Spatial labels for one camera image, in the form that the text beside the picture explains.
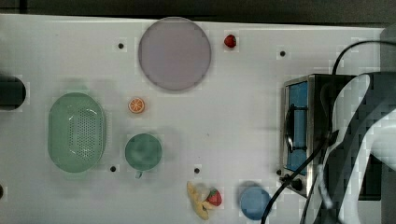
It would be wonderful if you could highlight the grey round plate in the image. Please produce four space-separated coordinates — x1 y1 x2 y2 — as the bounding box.
137 17 211 91

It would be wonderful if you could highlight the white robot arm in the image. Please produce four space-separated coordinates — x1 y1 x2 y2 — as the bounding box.
302 72 395 224

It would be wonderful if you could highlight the blue bowl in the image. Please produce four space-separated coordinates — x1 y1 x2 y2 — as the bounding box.
239 186 271 220

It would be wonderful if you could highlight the small red strawberry toy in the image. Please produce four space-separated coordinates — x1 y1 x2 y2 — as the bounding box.
224 35 236 49

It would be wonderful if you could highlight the peeled banana toy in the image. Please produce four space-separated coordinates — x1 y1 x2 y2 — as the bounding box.
187 181 214 220

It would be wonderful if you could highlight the black cable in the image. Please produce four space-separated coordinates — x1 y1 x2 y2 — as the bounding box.
261 40 396 224

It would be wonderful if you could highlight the red strawberry toy by banana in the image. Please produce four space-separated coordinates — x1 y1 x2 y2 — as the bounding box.
206 189 222 206

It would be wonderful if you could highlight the green oval colander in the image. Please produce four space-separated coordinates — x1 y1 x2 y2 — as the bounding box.
48 92 106 173

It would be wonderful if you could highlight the green mug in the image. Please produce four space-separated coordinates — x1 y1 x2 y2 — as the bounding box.
124 133 163 179

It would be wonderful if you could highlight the orange slice toy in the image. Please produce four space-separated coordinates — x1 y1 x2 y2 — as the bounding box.
128 97 146 114

